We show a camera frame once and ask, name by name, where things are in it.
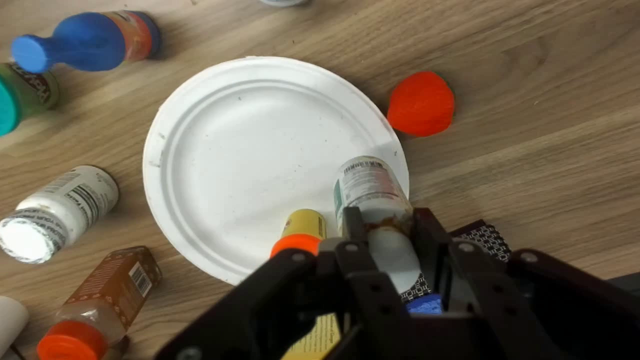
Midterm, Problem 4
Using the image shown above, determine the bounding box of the white pill bottle grey lid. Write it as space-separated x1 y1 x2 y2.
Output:
0 164 122 266

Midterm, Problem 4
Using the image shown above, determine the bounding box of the small orange-capped yellow bottle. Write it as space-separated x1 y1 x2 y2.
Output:
267 209 328 261

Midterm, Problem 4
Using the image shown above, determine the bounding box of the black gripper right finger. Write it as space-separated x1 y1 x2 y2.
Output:
411 206 640 360

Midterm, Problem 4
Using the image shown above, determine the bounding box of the teal-lidded green dough cup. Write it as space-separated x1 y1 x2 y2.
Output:
0 63 58 138

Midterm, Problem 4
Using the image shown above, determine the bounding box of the white paper plate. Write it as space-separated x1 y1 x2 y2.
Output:
140 57 411 289

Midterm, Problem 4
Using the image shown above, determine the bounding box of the white plastic tub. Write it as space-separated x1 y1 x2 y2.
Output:
0 294 30 357

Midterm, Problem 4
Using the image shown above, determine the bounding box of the blue pin-shaped toy bottle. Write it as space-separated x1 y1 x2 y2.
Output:
10 8 163 77

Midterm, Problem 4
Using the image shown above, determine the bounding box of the yellow green wrist-mounted block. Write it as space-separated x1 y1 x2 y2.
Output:
286 313 343 360

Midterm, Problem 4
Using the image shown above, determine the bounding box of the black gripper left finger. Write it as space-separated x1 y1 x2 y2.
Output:
155 206 407 360

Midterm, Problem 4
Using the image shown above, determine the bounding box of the orange plush ball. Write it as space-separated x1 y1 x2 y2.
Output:
386 70 458 140

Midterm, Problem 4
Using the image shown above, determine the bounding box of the orange-lidded spice jar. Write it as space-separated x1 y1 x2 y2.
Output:
35 247 163 360

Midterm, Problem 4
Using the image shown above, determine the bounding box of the slim stained white bottle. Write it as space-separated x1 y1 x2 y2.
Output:
331 156 424 296

